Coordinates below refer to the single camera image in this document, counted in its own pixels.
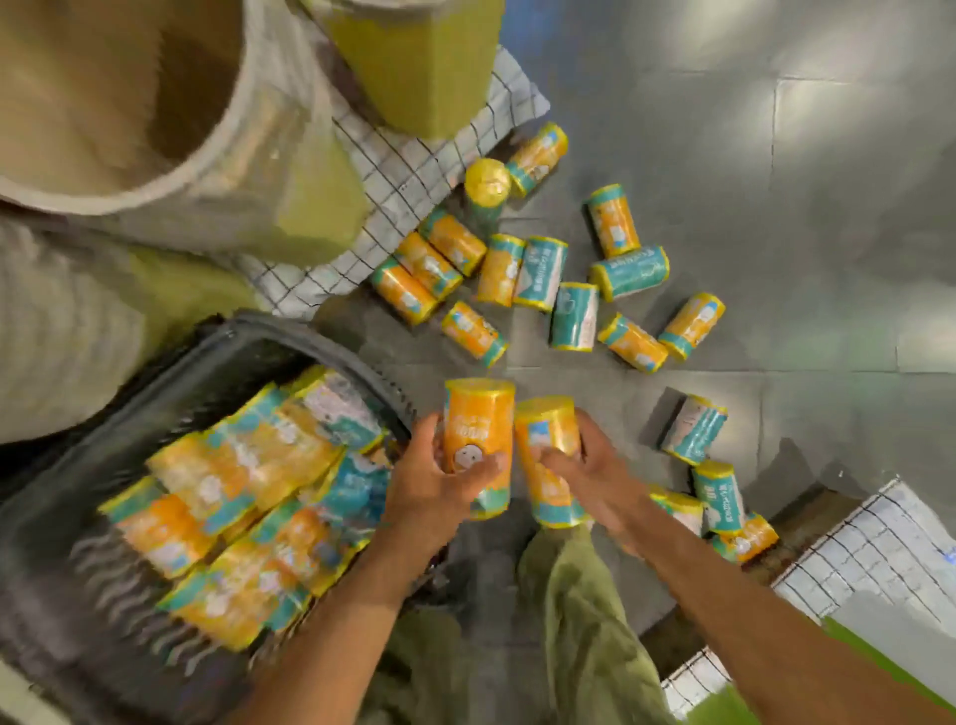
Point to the white and green drum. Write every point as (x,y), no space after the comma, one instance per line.
(67,321)

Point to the green cardboard drum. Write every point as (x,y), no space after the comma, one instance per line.
(418,67)

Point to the person's left hand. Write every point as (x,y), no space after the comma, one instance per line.
(422,497)

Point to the pile of orange teal packets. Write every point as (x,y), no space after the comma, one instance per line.
(224,463)

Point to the olive green trousers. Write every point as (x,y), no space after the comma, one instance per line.
(590,642)

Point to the white checked cloth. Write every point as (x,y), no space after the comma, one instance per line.
(403,179)

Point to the person's left thumb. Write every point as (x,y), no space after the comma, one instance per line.
(482,474)

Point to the person's right thumb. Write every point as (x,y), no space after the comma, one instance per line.
(556,461)

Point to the black plastic basket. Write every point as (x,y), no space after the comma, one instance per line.
(224,351)

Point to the grey green-edged panel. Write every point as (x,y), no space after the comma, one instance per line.
(896,635)

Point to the large beige cardboard drum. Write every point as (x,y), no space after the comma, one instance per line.
(261,172)

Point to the person's left forearm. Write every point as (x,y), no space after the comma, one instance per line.
(336,635)

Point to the person's right hand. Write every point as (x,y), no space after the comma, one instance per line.
(601,485)

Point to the person's right forearm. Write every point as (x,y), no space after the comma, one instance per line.
(747,620)

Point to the group of orange teal canisters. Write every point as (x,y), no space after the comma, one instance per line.
(539,273)

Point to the orange yellow-lidded snack can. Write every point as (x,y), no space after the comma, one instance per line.
(545,429)
(478,418)

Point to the white grid mat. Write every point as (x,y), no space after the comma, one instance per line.
(881,553)

